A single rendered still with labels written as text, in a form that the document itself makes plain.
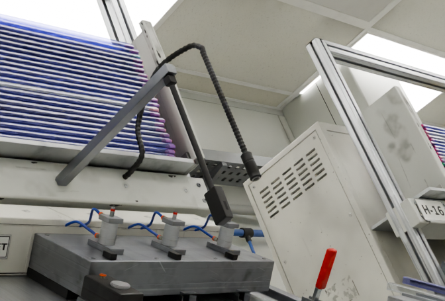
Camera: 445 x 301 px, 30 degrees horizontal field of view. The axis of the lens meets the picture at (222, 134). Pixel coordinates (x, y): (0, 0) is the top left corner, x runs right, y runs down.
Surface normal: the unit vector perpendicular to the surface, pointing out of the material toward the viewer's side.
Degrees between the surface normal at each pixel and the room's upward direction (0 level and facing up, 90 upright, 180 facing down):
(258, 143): 90
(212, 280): 135
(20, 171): 90
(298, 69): 180
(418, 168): 90
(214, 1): 180
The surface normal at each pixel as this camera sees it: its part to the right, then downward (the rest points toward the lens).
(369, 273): -0.71, -0.11
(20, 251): 0.68, 0.18
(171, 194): 0.62, -0.56
